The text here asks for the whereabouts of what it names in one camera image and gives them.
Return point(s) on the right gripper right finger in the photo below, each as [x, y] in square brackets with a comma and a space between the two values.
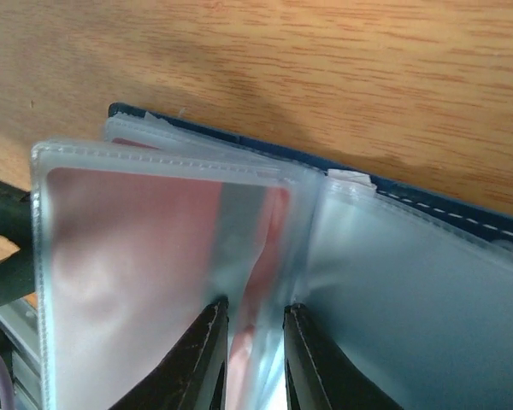
[318, 373]

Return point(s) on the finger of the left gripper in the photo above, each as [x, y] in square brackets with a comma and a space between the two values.
[16, 248]

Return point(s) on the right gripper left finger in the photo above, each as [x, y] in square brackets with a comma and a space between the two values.
[193, 374]

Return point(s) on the dark blue card holder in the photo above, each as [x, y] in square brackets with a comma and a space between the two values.
[135, 234]

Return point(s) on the aluminium rail frame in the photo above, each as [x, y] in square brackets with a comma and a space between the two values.
[19, 349]

